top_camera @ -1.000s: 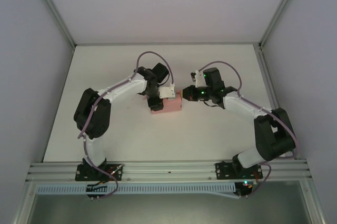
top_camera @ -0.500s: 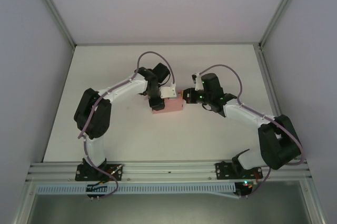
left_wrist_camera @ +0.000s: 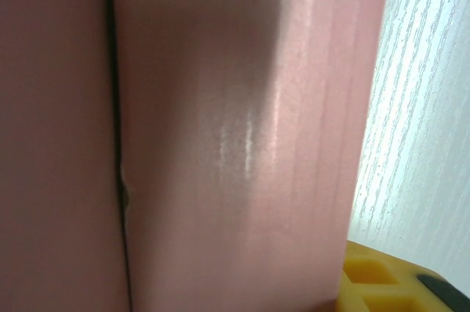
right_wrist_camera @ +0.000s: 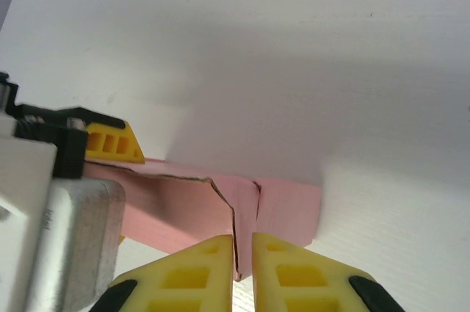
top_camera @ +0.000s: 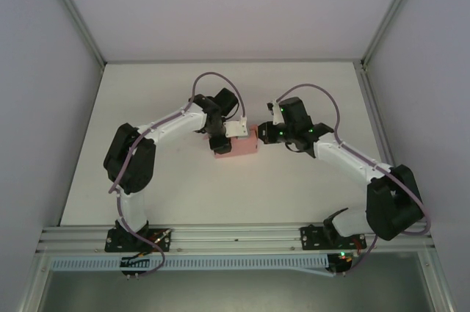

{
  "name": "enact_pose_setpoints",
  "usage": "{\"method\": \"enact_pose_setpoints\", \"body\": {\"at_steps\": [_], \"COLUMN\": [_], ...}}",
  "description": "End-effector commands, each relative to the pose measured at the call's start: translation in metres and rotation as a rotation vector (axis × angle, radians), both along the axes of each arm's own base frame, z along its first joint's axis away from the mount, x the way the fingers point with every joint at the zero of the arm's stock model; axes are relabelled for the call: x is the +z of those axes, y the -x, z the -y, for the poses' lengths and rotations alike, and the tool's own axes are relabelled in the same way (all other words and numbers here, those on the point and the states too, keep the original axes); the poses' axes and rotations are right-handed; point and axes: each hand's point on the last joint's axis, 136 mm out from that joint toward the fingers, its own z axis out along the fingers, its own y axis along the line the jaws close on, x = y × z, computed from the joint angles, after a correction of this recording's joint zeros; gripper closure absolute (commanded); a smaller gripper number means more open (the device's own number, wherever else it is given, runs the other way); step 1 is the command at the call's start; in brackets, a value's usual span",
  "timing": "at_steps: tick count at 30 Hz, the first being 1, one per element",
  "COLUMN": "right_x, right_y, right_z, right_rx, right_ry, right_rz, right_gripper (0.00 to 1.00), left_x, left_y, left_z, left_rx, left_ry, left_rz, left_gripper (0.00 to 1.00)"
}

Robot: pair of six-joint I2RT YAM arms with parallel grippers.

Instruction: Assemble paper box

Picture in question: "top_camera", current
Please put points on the pink paper box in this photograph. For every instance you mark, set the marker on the pink paper box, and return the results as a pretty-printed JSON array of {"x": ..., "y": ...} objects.
[{"x": 242, "y": 148}]

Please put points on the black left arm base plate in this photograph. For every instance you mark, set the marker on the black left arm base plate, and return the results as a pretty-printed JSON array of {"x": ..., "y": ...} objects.
[{"x": 117, "y": 245}]

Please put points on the aluminium frame post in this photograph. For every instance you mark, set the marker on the aluminium frame post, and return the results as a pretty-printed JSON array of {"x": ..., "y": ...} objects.
[
  {"x": 77, "y": 18},
  {"x": 393, "y": 14}
]

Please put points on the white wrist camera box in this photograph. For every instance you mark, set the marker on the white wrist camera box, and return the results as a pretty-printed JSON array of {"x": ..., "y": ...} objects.
[
  {"x": 236, "y": 130},
  {"x": 273, "y": 110}
]

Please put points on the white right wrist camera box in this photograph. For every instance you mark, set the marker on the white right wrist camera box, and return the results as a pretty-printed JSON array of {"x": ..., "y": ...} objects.
[{"x": 273, "y": 110}]

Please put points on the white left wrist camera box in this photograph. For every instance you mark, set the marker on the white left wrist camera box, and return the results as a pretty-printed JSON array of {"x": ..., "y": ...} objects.
[{"x": 236, "y": 130}]

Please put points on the black right controller board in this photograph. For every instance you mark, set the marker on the black right controller board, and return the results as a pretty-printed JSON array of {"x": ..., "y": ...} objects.
[{"x": 343, "y": 262}]

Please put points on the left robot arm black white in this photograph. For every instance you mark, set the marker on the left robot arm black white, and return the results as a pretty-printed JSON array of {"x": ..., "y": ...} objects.
[{"x": 128, "y": 161}]

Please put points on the black controller board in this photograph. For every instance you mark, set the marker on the black controller board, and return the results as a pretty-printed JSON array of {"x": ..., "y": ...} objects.
[
  {"x": 134, "y": 264},
  {"x": 343, "y": 262}
]

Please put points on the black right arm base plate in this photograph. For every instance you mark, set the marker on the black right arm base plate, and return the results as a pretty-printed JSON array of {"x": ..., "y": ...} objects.
[{"x": 312, "y": 238}]

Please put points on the aluminium side rail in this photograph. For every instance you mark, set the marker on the aluminium side rail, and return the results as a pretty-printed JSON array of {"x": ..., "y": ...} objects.
[{"x": 374, "y": 106}]

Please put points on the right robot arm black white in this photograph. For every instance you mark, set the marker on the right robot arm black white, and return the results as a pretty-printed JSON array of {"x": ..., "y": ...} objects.
[{"x": 393, "y": 209}]

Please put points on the black left controller board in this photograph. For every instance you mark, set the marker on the black left controller board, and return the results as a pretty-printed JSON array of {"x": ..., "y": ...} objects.
[{"x": 134, "y": 264}]

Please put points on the grey metal panel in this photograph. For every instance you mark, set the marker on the grey metal panel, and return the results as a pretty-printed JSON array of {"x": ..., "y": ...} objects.
[{"x": 235, "y": 291}]

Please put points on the aluminium mounting rail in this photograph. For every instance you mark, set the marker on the aluminium mounting rail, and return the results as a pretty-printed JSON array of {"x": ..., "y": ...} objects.
[{"x": 235, "y": 233}]

